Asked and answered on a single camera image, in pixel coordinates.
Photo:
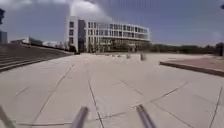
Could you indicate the pale concrete slab plaza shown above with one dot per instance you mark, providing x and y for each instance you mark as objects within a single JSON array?
[{"x": 110, "y": 80}]

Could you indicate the white multi-storey building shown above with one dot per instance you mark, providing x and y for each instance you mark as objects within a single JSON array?
[{"x": 106, "y": 35}]

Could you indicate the robot's own part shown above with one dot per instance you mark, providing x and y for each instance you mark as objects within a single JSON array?
[
  {"x": 145, "y": 116},
  {"x": 79, "y": 117}
]

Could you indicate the row of trees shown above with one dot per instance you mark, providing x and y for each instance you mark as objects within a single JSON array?
[{"x": 183, "y": 48}]

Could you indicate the low distant building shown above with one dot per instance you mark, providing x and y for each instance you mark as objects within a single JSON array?
[{"x": 28, "y": 41}]

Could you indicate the raised grass bed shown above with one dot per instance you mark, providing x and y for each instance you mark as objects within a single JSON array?
[{"x": 200, "y": 64}]

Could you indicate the wide grey stone steps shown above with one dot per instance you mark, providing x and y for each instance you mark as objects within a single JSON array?
[{"x": 23, "y": 55}]

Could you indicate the dark glass building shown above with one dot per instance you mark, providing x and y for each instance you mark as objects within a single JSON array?
[{"x": 3, "y": 36}]

